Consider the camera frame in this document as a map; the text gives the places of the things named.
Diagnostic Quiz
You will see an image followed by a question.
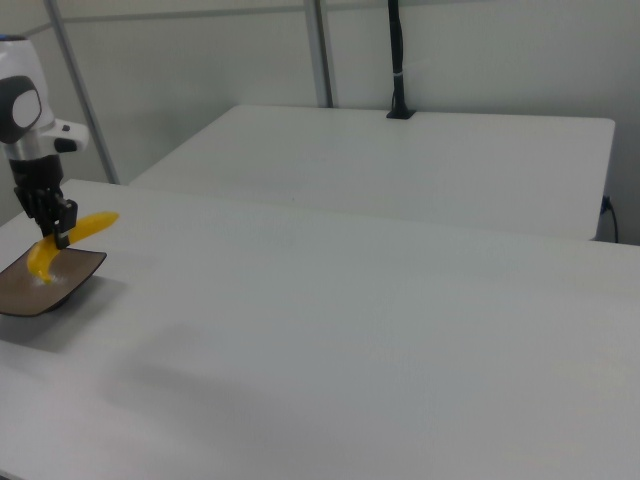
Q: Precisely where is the vertical aluminium frame post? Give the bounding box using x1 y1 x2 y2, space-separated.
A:
304 0 335 109

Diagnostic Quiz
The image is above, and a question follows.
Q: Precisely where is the horizontal aluminium frame bar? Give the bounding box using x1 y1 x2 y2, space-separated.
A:
52 8 321 24

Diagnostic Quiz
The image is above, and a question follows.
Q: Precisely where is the black camera stand pole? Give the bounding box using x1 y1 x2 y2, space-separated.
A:
385 0 418 121

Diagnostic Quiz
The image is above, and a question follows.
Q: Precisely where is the slanted aluminium frame post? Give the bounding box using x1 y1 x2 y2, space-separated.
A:
43 0 122 186

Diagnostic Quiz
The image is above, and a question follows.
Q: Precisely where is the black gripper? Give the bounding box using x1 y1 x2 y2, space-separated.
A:
10 155 79 250

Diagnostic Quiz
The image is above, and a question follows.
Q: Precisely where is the yellow banana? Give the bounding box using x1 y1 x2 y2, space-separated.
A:
26 211 121 287

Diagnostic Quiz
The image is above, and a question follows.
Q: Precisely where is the black cable at table edge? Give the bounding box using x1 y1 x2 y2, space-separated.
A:
602 195 620 244

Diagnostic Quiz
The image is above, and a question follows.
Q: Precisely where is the brown square ceramic plate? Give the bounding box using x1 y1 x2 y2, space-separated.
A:
0 241 108 318

